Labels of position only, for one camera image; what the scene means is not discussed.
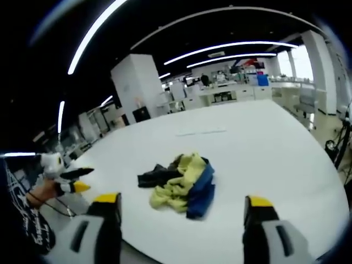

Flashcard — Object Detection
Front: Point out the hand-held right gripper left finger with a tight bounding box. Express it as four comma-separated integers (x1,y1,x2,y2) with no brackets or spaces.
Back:
51,192,123,264

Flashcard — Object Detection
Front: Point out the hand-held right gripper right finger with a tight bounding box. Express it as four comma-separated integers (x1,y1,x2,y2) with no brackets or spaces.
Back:
241,195,316,264

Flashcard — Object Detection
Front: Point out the yellow and blue garment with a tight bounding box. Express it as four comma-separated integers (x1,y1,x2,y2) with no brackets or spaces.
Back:
137,152,216,220

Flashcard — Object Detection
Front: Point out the person's left hand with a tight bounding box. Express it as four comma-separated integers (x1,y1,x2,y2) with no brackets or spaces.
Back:
26,179,60,207

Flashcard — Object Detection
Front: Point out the short ceiling light strip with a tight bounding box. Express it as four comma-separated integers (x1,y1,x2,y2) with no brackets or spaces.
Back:
57,100,66,134

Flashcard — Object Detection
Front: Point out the black cabinet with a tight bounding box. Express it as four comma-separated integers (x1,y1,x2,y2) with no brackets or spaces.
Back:
132,107,152,123

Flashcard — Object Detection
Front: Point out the white square pillar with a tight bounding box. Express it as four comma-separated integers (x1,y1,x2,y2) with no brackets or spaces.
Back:
110,53,163,124

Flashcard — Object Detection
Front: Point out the black tripod stand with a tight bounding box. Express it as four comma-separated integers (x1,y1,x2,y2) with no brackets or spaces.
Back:
325,117,352,173

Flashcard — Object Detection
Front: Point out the long ceiling light strip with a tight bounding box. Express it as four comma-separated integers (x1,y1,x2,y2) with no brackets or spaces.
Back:
67,0,130,75

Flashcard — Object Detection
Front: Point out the white lab counter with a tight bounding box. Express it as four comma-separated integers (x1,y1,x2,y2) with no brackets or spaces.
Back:
197,82,273,105

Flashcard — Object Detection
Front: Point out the thin black cable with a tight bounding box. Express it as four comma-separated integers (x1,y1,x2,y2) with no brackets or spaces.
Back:
26,191,77,218

